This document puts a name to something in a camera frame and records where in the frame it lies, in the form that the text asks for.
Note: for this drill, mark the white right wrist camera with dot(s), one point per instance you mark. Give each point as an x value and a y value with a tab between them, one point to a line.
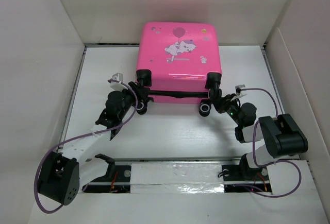
238	94

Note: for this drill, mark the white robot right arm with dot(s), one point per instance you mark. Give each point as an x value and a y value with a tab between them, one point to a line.
271	138

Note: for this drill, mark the pink hard-shell suitcase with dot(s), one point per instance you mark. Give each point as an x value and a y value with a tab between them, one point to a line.
178	63

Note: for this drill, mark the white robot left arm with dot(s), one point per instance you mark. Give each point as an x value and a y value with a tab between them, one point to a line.
71	165

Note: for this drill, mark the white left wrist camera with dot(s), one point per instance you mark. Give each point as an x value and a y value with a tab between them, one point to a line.
116	79

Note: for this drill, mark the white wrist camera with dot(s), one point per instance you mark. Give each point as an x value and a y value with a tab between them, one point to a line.
116	79
238	94

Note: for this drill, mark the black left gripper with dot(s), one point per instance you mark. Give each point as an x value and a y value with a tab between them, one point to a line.
141	91

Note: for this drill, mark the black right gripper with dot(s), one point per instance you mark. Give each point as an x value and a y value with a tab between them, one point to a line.
221	103

